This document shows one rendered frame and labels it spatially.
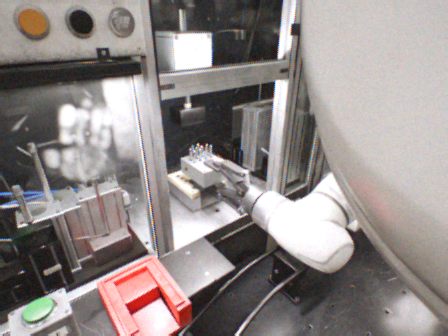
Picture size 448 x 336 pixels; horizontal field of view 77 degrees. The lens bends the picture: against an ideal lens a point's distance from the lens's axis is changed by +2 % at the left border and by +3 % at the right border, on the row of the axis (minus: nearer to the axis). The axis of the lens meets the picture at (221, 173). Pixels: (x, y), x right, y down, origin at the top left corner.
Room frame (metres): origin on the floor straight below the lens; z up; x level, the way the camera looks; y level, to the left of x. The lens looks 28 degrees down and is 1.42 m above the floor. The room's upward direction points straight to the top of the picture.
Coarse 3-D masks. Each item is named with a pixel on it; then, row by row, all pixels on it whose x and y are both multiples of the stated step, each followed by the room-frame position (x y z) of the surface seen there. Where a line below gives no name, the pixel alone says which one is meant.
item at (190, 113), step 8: (184, 104) 0.81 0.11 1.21; (192, 104) 0.84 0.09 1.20; (176, 112) 0.78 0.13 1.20; (184, 112) 0.78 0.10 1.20; (192, 112) 0.79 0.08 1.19; (200, 112) 0.81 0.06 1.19; (176, 120) 0.79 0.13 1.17; (184, 120) 0.77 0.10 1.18; (192, 120) 0.79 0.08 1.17; (200, 120) 0.81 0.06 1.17
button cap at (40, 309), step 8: (32, 304) 0.29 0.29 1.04; (40, 304) 0.29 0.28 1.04; (48, 304) 0.29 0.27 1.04; (24, 312) 0.27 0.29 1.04; (32, 312) 0.27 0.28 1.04; (40, 312) 0.27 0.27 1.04; (48, 312) 0.27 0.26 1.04; (24, 320) 0.27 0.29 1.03; (32, 320) 0.26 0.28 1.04; (40, 320) 0.26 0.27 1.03
